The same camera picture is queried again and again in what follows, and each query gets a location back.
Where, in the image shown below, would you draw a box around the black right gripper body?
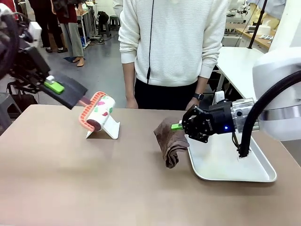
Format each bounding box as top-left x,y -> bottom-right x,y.
206,100 -> 236,137

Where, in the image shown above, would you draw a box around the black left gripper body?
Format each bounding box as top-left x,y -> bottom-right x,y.
13,46 -> 52,88

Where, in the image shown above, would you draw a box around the brown cloth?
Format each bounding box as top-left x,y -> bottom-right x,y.
153,117 -> 190,169

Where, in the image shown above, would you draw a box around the pink patterned lint roller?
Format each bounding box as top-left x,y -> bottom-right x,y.
77,91 -> 117,132

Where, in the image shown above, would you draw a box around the person's left forearm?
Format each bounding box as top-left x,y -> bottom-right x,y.
195,75 -> 209,95

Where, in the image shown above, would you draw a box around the person's right forearm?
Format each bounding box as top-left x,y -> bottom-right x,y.
122,61 -> 137,100

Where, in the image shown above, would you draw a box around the person's left hand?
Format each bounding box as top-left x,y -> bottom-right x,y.
186,98 -> 201,111

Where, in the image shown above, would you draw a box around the person's right hand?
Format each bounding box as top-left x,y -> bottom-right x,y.
126,97 -> 139,109

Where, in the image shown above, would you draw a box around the black handbag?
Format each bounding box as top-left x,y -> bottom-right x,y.
6,81 -> 40,113

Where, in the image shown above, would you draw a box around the black trousers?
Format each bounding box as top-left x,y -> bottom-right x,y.
134,78 -> 199,111

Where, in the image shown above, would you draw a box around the silver metal tray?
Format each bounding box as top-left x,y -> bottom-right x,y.
187,130 -> 278,183

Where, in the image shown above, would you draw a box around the bystander in black clothes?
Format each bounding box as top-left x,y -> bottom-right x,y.
30,0 -> 69,54

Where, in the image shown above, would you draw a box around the white folded roller stand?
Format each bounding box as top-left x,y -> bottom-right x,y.
85,114 -> 121,140

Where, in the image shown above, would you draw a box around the bystander in grey wide trousers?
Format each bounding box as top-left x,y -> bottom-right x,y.
52,0 -> 86,68

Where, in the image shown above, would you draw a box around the large white table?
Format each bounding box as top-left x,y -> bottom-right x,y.
211,46 -> 266,99

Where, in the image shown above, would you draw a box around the wooden desk with metal legs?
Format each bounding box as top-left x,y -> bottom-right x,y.
81,8 -> 96,48

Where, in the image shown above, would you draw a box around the white knit sweater torso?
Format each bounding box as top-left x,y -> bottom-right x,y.
118,0 -> 230,88

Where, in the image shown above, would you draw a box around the dark plastic stool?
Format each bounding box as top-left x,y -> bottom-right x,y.
110,15 -> 121,31

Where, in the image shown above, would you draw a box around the wooden workbench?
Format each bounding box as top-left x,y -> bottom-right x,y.
235,27 -> 276,49

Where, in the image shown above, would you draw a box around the black stand pole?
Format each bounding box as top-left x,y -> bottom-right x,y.
248,0 -> 269,49

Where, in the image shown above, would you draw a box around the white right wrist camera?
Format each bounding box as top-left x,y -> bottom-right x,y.
214,91 -> 226,105

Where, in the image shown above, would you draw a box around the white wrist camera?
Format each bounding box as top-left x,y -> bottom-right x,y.
214,91 -> 226,105
27,21 -> 43,44

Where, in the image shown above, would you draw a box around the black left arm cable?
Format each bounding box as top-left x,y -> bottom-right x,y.
0,11 -> 31,80

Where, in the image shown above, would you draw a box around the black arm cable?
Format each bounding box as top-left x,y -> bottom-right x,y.
236,70 -> 301,158
0,11 -> 31,80

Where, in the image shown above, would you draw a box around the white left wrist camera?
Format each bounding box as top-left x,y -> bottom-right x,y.
27,21 -> 43,44

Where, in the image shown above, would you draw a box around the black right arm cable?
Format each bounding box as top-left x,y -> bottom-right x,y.
236,70 -> 301,158

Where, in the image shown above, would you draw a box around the black cord with microphone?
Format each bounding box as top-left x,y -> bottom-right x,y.
146,0 -> 156,85

